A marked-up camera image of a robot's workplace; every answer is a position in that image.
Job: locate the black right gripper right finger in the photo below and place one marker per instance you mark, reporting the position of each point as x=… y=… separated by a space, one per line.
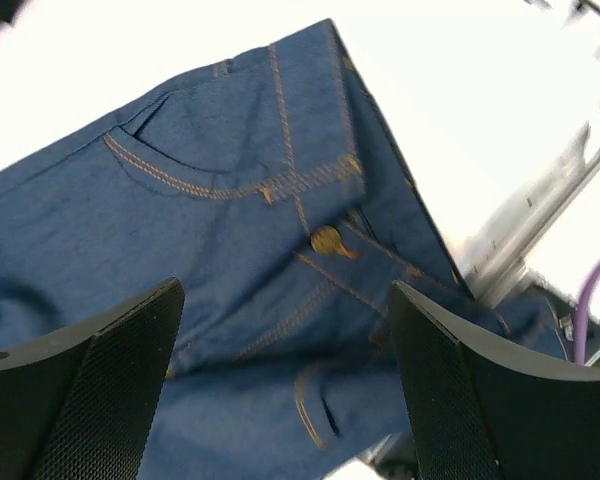
x=483 y=407

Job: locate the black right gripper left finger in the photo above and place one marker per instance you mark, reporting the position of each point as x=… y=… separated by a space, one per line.
x=78 y=403

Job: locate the dark blue denim trousers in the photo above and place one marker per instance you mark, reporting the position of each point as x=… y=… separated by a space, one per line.
x=270 y=185

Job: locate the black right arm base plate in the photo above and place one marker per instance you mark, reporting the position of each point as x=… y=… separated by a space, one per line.
x=565 y=310

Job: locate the aluminium table edge rail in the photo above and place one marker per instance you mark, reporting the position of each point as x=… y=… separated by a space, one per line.
x=560 y=98

